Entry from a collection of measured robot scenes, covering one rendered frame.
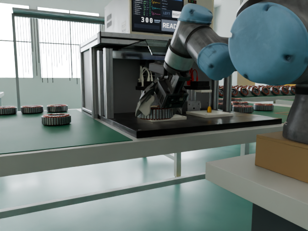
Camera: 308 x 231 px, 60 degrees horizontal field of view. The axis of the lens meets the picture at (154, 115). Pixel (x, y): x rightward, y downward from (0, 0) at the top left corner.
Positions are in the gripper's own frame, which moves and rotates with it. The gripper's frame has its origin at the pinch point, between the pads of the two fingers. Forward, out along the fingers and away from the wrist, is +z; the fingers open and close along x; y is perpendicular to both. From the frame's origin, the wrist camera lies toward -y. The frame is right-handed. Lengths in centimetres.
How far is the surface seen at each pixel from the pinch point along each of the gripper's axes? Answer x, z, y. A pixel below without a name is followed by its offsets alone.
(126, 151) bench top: -12.1, 3.8, 10.8
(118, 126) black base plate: -7.3, 13.5, -7.9
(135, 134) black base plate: -7.3, 4.0, 4.8
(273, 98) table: 209, 86, -97
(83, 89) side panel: -8, 38, -60
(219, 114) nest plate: 36.3, 10.6, -7.3
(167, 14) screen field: 22, -12, -50
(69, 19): 35, 145, -365
